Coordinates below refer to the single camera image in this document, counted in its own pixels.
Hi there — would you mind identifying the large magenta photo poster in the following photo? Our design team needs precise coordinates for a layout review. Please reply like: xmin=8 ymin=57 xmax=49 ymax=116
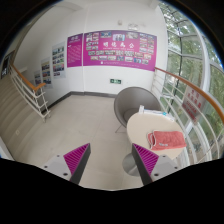
xmin=82 ymin=29 xmax=158 ymax=72

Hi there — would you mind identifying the grey round shell chair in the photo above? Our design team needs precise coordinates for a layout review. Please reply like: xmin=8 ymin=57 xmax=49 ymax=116
xmin=113 ymin=86 xmax=162 ymax=134

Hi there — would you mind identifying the coral pink towel white trim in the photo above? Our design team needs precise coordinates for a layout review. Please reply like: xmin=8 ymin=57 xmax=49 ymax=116
xmin=146 ymin=129 xmax=188 ymax=152

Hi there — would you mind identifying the white-framed glass window wall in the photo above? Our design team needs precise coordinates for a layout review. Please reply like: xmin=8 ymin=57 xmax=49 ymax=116
xmin=158 ymin=1 xmax=224 ymax=161

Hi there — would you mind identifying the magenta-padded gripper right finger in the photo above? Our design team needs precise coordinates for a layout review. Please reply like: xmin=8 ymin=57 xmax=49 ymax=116
xmin=131 ymin=142 xmax=183 ymax=187

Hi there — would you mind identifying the white wall emergency light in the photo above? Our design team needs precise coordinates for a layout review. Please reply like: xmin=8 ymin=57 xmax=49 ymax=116
xmin=127 ymin=22 xmax=139 ymax=32

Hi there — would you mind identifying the white stair railing wooden handrail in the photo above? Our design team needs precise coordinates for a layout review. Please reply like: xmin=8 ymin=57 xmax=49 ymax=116
xmin=9 ymin=63 xmax=52 ymax=122

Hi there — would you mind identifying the narrow magenta text poster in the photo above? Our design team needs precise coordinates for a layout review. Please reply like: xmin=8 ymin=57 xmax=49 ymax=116
xmin=66 ymin=32 xmax=84 ymax=69

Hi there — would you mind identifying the white photo wall poster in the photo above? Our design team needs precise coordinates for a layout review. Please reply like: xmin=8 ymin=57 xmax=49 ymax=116
xmin=51 ymin=40 xmax=67 ymax=80
xmin=33 ymin=69 xmax=43 ymax=87
xmin=40 ymin=56 xmax=54 ymax=89

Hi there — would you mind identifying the flat white blue box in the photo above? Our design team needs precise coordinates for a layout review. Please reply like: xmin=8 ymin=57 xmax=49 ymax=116
xmin=164 ymin=113 xmax=176 ymax=123

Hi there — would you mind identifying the grey round table base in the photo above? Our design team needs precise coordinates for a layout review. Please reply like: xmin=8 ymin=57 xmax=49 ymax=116
xmin=121 ymin=151 xmax=141 ymax=177

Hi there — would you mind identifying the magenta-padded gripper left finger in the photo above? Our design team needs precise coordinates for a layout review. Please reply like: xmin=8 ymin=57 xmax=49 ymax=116
xmin=42 ymin=142 xmax=92 ymax=186

